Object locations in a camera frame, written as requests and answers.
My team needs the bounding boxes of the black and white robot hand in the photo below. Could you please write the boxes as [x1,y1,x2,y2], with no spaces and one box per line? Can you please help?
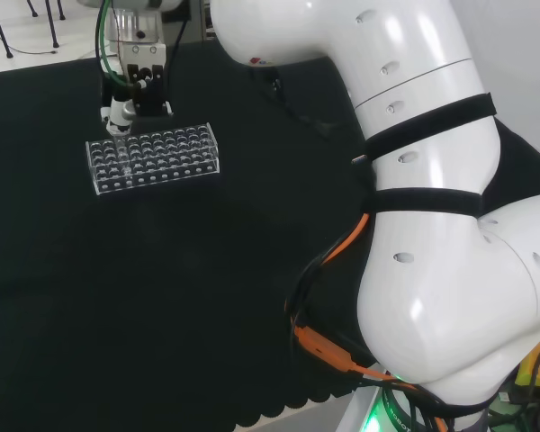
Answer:
[99,42,176,137]

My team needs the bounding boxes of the clear plastic test tube rack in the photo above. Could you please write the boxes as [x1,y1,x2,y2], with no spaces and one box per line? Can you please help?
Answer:
[85,121,222,197]

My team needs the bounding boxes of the black tripod leg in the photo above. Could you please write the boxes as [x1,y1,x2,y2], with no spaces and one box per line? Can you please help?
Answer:
[0,0,14,60]
[43,0,60,49]

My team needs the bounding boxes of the black bench cloth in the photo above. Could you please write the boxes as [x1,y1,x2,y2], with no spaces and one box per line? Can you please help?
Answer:
[0,42,540,432]

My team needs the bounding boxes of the yellow stop button box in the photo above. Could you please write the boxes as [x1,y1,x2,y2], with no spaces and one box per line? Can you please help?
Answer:
[514,336,540,402]

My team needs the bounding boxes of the green cable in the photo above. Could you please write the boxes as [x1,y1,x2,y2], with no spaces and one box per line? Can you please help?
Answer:
[94,0,131,89]

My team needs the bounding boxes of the black cable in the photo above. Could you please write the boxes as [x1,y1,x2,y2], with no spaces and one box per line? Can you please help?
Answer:
[249,66,338,139]

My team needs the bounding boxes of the black arm strap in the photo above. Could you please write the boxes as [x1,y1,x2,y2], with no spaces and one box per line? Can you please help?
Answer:
[363,92,498,161]
[372,188,484,217]

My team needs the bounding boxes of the orange cable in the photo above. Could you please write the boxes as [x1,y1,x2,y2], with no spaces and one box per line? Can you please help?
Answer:
[283,211,455,432]

